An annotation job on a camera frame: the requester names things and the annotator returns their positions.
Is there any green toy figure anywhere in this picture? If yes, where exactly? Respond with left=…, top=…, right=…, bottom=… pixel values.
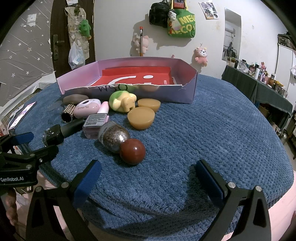
left=109, top=91, right=137, bottom=113

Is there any person's left hand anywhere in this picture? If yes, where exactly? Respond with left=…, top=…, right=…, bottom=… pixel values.
left=3, top=186, right=18, bottom=226

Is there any pink cardboard tray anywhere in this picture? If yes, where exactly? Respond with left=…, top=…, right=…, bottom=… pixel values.
left=56, top=58, right=198, bottom=105

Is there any pink round compact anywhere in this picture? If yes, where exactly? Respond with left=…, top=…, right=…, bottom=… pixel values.
left=74, top=98, right=102, bottom=118

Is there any group of cosmetic bottles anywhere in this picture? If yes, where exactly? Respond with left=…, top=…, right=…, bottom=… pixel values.
left=228, top=57, right=289, bottom=98

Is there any smartphone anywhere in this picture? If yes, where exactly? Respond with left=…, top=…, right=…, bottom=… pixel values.
left=7, top=101, right=37, bottom=130

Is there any green plush toy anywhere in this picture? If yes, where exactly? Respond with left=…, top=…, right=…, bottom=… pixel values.
left=78, top=19, right=92, bottom=39

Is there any pink bedsheet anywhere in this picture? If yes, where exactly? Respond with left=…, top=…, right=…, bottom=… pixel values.
left=268, top=170, right=296, bottom=232

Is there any orange handled stick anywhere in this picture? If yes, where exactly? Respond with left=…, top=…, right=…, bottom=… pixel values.
left=138, top=26, right=144, bottom=57

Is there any black nail polish bottle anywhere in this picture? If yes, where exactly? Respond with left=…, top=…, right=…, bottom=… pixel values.
left=42, top=118, right=86, bottom=146

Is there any pink plush with white face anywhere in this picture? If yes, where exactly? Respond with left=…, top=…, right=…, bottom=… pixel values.
left=194, top=46, right=208, bottom=66

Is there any wall mirror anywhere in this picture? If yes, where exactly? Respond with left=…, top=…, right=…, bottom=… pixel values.
left=221, top=8, right=242, bottom=63

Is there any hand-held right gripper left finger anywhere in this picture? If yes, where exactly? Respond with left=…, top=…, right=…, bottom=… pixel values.
left=25, top=159, right=102, bottom=241

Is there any white hanging organizer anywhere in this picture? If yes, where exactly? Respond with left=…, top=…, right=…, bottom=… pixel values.
left=65, top=3, right=90, bottom=58

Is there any grey eyeshadow case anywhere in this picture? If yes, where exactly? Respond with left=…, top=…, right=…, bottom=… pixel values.
left=63, top=94, right=90, bottom=105

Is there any pale pink plush toy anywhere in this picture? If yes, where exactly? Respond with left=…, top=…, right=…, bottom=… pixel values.
left=132, top=35, right=149, bottom=55

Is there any studded metal cylinder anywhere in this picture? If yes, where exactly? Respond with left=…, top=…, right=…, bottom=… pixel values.
left=61, top=104, right=77, bottom=123

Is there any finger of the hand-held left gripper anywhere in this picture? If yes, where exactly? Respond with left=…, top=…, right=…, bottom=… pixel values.
left=0, top=145, right=59, bottom=171
left=0, top=132, right=35, bottom=151

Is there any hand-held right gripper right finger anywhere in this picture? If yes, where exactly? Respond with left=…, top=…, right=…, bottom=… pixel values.
left=195, top=159, right=272, bottom=241

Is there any table with dark cloth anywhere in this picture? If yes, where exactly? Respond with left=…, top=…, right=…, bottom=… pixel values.
left=221, top=65, right=294, bottom=121

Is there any patterned bag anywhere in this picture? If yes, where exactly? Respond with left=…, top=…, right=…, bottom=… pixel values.
left=277, top=33, right=296, bottom=50

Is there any amber round block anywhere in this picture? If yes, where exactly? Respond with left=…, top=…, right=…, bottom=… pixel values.
left=127, top=107, right=155, bottom=130
left=137, top=98, right=161, bottom=112

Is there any starry grey curtain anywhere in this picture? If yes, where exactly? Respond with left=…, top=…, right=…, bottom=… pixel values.
left=0, top=0, right=55, bottom=107

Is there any door handle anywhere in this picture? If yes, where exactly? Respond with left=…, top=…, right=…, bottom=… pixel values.
left=53, top=35, right=65, bottom=61

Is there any black bag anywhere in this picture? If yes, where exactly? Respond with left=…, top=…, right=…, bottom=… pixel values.
left=149, top=1, right=170, bottom=29

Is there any clear plastic bag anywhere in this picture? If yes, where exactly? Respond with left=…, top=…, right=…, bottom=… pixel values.
left=68, top=42, right=85, bottom=69

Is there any white cabinet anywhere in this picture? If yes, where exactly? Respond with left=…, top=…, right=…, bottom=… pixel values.
left=276, top=44, right=296, bottom=98

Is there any wall photo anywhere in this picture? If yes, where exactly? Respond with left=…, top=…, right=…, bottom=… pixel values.
left=199, top=2, right=219, bottom=20

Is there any glitter bottle with ball cap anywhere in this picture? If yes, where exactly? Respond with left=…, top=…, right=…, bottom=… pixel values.
left=98, top=121, right=147, bottom=165

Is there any dark wooden door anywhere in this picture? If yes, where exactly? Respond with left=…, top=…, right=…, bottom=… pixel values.
left=50, top=0, right=95, bottom=77

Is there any pink nail polish bottle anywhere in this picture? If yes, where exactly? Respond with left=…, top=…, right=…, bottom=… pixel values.
left=83, top=101, right=110, bottom=139

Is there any green tote bag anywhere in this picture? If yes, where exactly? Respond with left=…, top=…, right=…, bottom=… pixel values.
left=167, top=9, right=196, bottom=38

